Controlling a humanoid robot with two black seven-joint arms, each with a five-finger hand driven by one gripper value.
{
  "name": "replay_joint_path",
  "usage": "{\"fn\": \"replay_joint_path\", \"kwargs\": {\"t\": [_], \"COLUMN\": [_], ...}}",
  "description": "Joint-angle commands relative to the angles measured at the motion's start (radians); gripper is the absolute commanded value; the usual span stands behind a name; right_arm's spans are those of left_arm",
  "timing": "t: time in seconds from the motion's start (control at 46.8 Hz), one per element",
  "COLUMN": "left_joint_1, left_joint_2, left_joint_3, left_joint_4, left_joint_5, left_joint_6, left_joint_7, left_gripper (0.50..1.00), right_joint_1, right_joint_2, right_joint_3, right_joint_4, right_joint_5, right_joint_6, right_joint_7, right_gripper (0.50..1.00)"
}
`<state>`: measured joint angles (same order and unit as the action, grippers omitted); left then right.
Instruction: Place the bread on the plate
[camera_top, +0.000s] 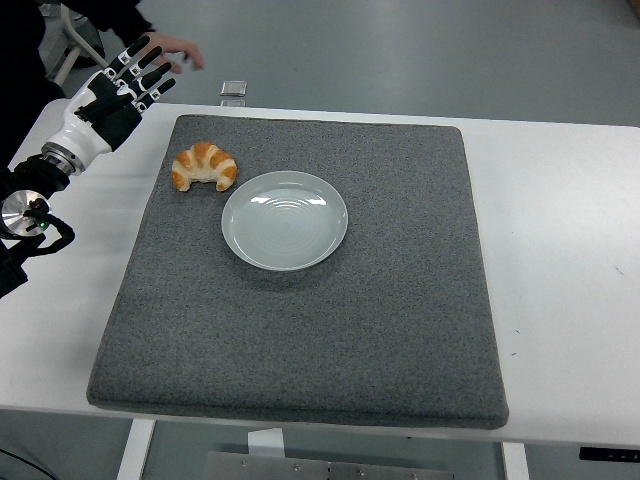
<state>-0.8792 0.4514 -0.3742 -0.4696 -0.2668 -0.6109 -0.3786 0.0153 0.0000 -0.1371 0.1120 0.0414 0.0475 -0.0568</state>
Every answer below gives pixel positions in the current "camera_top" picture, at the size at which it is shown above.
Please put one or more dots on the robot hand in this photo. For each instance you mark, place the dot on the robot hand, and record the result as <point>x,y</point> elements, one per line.
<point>80,127</point>

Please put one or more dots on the croissant bread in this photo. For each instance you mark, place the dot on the croissant bread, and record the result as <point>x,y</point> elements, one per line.
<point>205,160</point>

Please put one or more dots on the white round plate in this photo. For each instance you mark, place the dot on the white round plate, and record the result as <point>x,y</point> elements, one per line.
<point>285,225</point>

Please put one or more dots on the grey metal plate with screws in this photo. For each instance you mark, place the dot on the grey metal plate with screws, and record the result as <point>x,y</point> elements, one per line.
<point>325,470</point>

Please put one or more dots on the grey office chair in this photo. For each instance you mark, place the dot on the grey office chair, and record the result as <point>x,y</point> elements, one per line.
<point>85,46</point>

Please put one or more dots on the person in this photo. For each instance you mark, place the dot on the person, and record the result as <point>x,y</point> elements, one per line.
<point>20,50</point>

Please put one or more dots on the person's hand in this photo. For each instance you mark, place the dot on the person's hand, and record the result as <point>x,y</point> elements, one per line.
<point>180,50</point>

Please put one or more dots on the silver floor socket cover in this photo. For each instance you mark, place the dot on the silver floor socket cover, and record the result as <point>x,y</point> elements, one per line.
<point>233,103</point>
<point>234,87</point>

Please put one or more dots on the grey felt mat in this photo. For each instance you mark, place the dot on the grey felt mat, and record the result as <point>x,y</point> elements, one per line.
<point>325,325</point>

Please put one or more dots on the white table leg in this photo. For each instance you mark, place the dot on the white table leg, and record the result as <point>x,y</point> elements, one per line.
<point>135,450</point>
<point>515,462</point>

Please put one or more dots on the black table control panel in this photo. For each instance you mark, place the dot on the black table control panel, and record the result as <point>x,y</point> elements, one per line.
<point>610,454</point>

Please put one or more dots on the white table bracket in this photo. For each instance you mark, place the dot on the white table bracket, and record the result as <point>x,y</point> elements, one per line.
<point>266,442</point>

